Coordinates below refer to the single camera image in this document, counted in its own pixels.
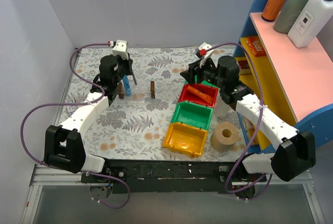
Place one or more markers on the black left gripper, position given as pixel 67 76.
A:
pixel 127 68

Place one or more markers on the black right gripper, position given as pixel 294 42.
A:
pixel 199 69

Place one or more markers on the blue toothpaste tube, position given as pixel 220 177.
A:
pixel 126 85

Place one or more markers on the clear glass tray brown handles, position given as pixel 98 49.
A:
pixel 144 90

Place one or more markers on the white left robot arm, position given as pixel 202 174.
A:
pixel 64 146

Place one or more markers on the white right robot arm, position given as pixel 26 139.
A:
pixel 294 149

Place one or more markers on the orange toothpaste tube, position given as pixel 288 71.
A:
pixel 199 94

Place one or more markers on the packaged toothbrush on table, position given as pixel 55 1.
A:
pixel 71 107

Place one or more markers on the red white small box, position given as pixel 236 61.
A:
pixel 244 67

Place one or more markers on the green plastic bin far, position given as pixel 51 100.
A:
pixel 208 84

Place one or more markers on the green plastic bin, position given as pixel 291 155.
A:
pixel 208 84
pixel 193 114

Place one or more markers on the clear plastic cup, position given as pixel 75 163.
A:
pixel 221 109

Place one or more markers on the orange soap box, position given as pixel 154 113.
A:
pixel 255 45

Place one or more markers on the red plastic bin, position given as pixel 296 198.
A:
pixel 211 91

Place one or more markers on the green plastic bin near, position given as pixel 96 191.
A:
pixel 193 114

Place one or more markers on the toilet paper roll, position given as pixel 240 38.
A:
pixel 224 137

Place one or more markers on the blue shelf unit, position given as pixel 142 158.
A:
pixel 296 82

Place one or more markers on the yellow plastic bin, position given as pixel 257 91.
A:
pixel 185 139

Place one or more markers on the grey pump bottle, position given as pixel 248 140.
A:
pixel 288 15

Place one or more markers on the white square bottle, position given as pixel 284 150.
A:
pixel 310 21

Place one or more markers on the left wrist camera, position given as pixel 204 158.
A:
pixel 119 48

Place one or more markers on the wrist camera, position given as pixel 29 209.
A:
pixel 203 52
pixel 119 48

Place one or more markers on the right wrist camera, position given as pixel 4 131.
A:
pixel 203 52

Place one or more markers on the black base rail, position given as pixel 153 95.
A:
pixel 144 176

